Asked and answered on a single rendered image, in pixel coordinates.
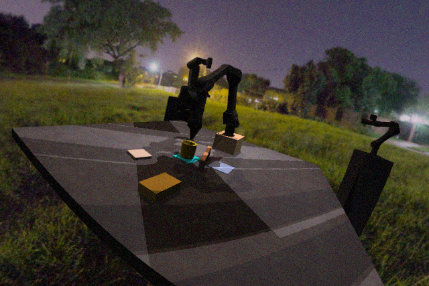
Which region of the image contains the pale pink flat square tile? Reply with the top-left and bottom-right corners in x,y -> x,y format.
127,149 -> 152,160

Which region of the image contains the orange rectangular bar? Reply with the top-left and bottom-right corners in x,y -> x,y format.
197,146 -> 212,172

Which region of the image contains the yellow cup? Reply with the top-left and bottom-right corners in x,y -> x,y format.
180,141 -> 197,159

